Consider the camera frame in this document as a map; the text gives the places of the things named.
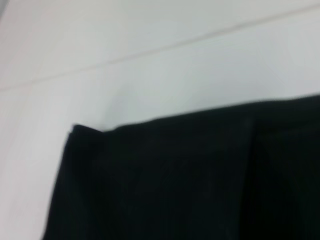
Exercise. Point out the black shirt with white print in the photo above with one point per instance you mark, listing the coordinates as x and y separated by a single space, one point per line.
187 180

